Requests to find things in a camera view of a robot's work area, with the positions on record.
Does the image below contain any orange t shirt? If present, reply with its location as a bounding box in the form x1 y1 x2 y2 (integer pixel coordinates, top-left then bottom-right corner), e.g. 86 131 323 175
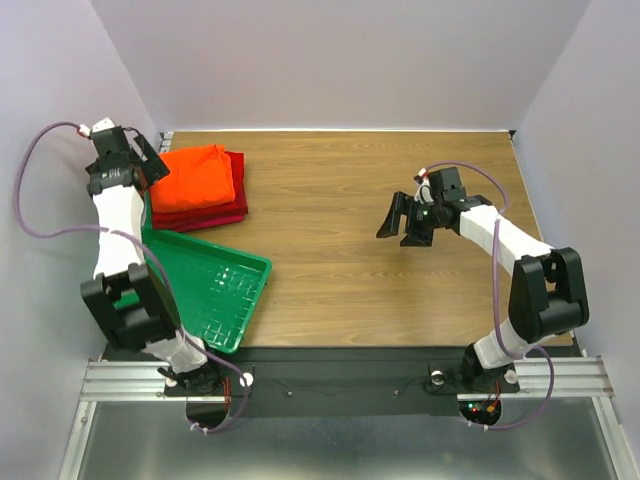
150 144 236 213

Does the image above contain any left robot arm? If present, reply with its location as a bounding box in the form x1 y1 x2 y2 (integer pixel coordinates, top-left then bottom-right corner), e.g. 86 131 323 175
81 118 223 396

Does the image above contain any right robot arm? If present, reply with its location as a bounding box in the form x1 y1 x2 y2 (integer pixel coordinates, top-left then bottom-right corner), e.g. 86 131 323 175
376 162 590 390

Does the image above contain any folded dark red t shirt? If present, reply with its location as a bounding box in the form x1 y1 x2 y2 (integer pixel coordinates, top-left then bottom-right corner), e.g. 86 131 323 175
152 214 245 233

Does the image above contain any green plastic tray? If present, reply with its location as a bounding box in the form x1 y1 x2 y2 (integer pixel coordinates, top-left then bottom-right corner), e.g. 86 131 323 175
142 202 271 354

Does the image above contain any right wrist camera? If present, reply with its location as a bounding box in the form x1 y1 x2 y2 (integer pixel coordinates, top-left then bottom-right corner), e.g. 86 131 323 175
414 169 433 204

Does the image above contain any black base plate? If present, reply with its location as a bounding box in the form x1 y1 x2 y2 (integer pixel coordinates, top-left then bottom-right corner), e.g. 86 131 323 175
102 345 521 419

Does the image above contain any aluminium frame rail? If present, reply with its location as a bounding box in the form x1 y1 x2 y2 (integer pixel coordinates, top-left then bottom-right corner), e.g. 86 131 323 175
60 344 616 479

